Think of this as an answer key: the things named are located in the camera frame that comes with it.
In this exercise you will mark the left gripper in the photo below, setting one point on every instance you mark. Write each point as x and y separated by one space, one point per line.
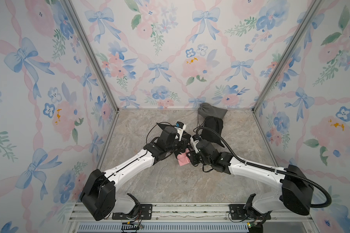
183 142

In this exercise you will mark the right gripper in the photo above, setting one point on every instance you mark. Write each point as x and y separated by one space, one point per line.
188 155

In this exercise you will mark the pink hair dryer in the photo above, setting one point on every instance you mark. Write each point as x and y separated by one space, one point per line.
182 158

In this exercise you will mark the black pouch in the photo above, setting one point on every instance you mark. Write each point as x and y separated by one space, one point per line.
168 139
215 127

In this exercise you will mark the grey drawstring pouch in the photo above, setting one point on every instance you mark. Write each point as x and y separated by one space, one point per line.
207 110

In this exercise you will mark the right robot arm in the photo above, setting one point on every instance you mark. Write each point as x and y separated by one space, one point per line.
291 191

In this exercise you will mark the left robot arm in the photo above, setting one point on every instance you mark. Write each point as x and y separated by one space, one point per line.
99 194

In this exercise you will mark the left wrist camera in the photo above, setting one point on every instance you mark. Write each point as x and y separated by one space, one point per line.
180 127

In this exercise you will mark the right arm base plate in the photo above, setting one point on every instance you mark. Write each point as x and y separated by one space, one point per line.
239 212

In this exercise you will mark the aluminium front rail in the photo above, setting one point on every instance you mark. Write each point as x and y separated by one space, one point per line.
190 218

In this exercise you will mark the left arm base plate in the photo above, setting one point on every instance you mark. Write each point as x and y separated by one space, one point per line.
140 212

